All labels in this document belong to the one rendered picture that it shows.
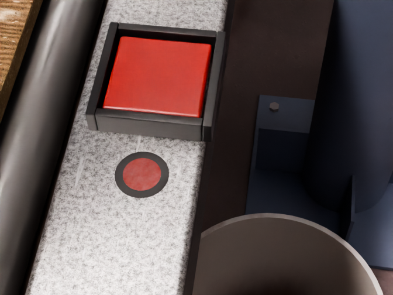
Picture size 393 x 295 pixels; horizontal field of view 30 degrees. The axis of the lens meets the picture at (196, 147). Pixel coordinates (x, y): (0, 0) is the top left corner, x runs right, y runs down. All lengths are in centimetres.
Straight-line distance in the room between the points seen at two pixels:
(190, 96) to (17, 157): 11
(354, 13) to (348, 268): 36
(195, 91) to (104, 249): 11
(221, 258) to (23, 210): 70
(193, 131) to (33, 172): 10
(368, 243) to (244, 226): 45
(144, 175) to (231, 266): 72
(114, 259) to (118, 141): 8
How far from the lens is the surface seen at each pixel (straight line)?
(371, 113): 120
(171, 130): 44
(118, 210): 42
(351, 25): 109
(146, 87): 45
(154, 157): 44
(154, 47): 47
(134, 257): 40
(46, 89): 47
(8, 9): 50
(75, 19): 51
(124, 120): 44
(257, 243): 110
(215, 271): 113
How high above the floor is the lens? 128
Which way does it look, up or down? 56 degrees down
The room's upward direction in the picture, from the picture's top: 2 degrees counter-clockwise
